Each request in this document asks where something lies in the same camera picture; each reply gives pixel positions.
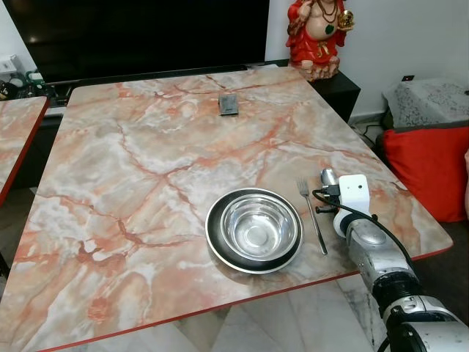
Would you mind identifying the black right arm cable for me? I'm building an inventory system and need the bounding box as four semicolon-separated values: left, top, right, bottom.
312;188;400;257

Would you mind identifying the white power adapter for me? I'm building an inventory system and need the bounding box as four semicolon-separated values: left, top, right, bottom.
0;55;23;75

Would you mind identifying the round dark steel plate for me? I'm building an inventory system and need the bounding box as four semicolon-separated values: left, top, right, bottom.
204;188;305;275

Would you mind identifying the black flat television screen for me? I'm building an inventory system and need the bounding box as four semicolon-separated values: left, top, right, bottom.
4;0;271;83

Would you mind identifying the red laughing Buddha statue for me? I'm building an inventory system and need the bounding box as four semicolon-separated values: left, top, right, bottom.
285;0;357;81

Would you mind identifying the round steel bowl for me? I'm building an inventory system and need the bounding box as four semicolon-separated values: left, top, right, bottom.
219;194;300;263

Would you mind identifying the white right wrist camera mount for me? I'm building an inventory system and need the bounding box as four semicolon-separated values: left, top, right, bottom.
338;174;370;219

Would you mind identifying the small dark grey rectangular coaster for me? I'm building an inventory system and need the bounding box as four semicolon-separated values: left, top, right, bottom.
219;94;240;117

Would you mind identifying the marble side table red edge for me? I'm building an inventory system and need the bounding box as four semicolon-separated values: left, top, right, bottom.
0;95;51;207

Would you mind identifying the grey lace cloth cover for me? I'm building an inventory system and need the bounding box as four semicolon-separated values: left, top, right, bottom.
384;78;469;132

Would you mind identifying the silver steel fork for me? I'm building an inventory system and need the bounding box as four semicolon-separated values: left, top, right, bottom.
295;177;329;257

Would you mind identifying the red cushion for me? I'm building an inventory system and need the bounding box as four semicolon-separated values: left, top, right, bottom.
380;125;469;223

